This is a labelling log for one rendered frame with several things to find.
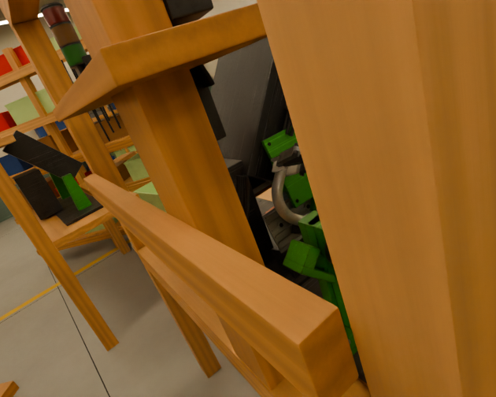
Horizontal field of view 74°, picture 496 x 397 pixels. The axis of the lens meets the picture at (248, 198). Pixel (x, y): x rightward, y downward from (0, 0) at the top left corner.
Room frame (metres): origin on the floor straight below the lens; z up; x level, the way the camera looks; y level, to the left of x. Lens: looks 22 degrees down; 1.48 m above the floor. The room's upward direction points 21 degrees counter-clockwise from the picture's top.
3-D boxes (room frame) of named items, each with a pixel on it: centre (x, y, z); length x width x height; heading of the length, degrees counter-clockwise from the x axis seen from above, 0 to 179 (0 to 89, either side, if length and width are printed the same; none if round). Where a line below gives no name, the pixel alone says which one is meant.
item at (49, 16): (0.92, 0.27, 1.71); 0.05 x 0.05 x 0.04
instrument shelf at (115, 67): (0.83, 0.18, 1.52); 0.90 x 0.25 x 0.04; 27
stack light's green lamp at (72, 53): (0.92, 0.27, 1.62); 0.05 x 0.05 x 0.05
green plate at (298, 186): (0.91, -0.14, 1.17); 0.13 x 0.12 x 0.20; 27
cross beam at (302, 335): (0.78, 0.28, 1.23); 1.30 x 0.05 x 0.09; 27
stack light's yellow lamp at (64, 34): (0.92, 0.27, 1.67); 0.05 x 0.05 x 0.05
